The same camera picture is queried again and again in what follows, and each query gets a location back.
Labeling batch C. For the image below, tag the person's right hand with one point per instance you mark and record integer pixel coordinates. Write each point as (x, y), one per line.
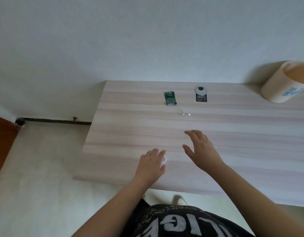
(205, 155)

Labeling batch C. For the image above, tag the person's left hand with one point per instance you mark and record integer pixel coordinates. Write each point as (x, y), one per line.
(149, 167)

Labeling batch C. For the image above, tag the person's right thumb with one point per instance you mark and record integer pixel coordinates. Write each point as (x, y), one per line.
(188, 151)

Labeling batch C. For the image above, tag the person's left thumb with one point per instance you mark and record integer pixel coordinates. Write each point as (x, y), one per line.
(162, 169)

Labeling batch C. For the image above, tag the person's right forearm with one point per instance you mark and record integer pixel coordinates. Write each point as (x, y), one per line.
(253, 199)

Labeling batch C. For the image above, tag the person's left forearm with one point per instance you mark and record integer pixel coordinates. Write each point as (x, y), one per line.
(112, 209)

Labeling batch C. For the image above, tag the small white round cap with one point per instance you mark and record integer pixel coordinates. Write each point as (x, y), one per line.
(164, 160)

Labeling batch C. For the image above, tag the white shoe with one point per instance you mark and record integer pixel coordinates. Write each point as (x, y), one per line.
(179, 200)

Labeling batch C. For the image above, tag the clear plastic wrapper piece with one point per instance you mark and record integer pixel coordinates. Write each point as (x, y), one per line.
(184, 113)

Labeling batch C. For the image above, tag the black printed shirt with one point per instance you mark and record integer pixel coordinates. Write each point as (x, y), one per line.
(176, 223)

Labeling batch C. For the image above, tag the small green packet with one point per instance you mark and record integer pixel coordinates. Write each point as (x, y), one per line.
(170, 98)

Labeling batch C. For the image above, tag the black and white label card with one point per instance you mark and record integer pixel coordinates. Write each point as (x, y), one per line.
(201, 95)

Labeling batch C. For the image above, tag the beige cylindrical container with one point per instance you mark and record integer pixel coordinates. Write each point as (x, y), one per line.
(280, 83)

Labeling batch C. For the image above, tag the black floor pipe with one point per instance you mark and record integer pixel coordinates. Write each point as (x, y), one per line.
(55, 121)

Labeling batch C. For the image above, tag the brown wooden door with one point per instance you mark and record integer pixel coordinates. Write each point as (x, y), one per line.
(2, 143)

